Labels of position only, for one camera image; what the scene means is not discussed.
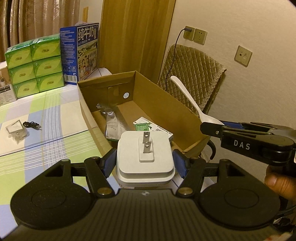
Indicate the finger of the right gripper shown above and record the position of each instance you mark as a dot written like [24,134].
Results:
[216,130]
[276,130]

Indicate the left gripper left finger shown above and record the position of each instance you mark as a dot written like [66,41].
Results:
[97,171]

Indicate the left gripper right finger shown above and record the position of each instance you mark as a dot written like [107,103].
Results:
[192,172]

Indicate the white plastic spoon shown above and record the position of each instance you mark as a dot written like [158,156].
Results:
[203,117]

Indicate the silver foil pouch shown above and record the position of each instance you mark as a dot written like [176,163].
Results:
[115,122]

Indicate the white power adapter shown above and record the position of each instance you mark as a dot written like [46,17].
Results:
[144,159]

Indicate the white green-print box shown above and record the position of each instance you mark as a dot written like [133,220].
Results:
[142,124]

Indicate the clear bag with parts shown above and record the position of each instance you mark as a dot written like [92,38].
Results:
[17,131]

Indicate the person's right hand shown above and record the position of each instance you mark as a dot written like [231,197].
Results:
[280,183]

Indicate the quilted chair cover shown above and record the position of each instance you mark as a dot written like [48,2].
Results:
[201,75]

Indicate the brown cardboard box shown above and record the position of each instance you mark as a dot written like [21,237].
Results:
[136,96]

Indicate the white product box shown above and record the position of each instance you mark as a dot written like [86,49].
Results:
[7,94]

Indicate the green tissue pack stack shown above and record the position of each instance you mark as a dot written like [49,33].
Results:
[35,65]

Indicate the blue milk carton box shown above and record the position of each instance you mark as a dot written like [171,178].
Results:
[79,51]

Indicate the single wall outlet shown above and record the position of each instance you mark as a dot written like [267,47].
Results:
[243,56]

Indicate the wall socket pair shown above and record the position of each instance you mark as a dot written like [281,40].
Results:
[196,35]

